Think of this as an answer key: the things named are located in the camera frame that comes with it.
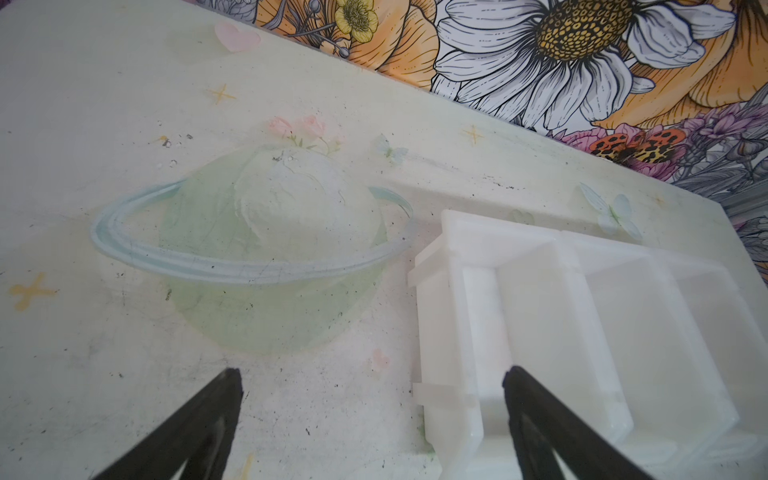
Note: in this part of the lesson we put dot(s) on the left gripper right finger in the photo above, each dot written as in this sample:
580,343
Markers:
546,433

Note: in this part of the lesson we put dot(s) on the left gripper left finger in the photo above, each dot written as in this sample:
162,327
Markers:
193,443

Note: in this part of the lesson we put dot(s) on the white three-compartment bin tray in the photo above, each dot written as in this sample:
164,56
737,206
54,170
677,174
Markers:
657,351

